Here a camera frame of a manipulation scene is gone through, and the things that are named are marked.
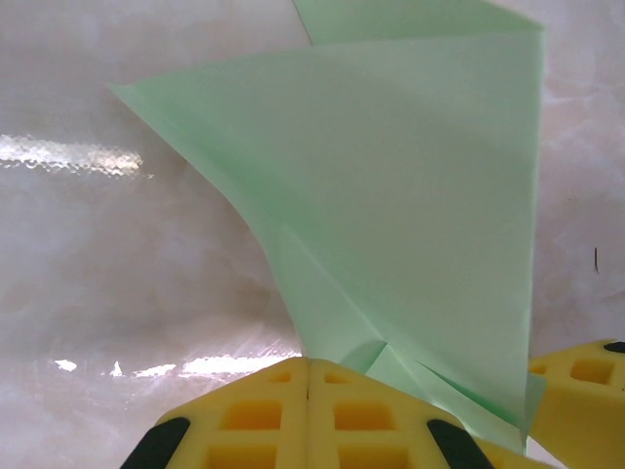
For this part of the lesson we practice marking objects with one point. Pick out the light green paper sheet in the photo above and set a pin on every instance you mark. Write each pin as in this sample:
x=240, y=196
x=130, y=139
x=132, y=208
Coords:
x=390, y=195

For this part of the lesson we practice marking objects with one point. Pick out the small dark splinter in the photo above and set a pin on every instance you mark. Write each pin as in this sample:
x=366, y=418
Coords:
x=596, y=261

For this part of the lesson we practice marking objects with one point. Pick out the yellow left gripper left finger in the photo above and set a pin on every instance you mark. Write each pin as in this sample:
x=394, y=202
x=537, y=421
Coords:
x=254, y=425

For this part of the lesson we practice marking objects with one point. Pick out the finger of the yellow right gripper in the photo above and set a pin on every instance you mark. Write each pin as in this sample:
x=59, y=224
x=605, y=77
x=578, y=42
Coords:
x=581, y=415
x=503, y=456

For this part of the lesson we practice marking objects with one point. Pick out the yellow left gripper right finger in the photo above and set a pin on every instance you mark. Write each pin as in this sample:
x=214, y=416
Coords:
x=371, y=430

